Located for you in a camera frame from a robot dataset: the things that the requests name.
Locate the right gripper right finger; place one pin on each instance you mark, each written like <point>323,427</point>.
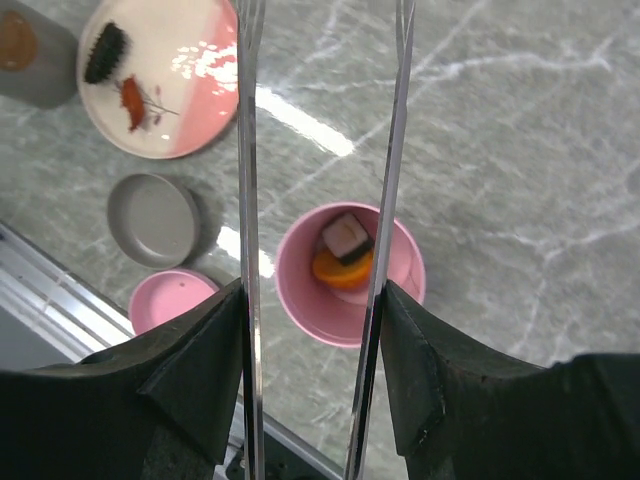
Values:
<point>462,410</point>

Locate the metal tongs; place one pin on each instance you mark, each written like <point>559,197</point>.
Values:
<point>250,20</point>

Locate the dark sea cucumber toy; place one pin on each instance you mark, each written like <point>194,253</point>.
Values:
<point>106,54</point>

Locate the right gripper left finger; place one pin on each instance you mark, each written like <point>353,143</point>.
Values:
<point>159,406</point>

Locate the pink and cream plate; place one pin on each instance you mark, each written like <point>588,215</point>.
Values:
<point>183,55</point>

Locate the pink cylindrical container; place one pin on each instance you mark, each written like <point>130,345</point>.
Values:
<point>336,317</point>

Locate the orange slice toy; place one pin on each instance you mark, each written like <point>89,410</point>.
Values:
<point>327,269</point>

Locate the red shrimp toy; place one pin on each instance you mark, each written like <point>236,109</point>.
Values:
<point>132,101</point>

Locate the grey round lid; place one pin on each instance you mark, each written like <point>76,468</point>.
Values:
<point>153,219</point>

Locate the aluminium rail frame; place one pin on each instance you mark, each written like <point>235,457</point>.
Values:
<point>61,320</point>

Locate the pink round lid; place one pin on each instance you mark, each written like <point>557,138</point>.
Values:
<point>166,295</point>

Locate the grey cylindrical container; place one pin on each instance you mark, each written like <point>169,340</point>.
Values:
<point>38,57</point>

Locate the sushi roll toy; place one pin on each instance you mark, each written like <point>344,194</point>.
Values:
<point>346,238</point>

